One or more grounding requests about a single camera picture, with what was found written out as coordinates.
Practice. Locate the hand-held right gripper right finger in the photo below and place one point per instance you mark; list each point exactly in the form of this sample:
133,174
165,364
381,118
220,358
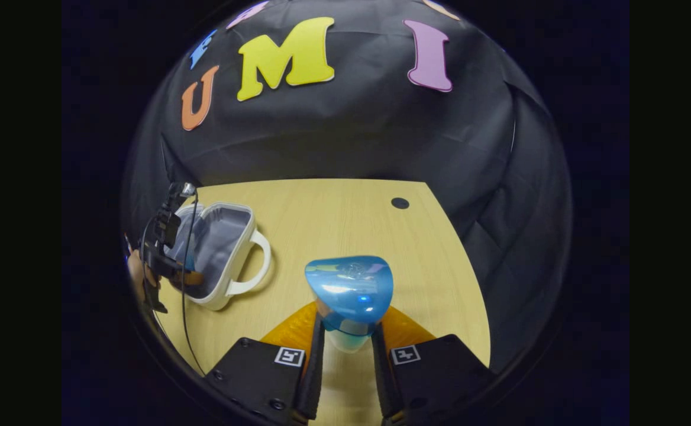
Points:
384,384

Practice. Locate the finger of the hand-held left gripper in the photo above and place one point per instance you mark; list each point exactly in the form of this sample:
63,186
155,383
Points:
194,278

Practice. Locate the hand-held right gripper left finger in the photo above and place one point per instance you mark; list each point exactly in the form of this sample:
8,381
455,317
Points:
313,378

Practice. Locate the blue cap bottle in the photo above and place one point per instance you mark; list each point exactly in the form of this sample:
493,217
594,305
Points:
351,290

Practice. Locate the black table grommet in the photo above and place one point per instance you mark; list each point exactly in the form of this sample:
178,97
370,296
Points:
400,203

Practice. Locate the black backdrop cloth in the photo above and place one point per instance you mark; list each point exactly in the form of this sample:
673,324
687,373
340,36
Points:
351,130

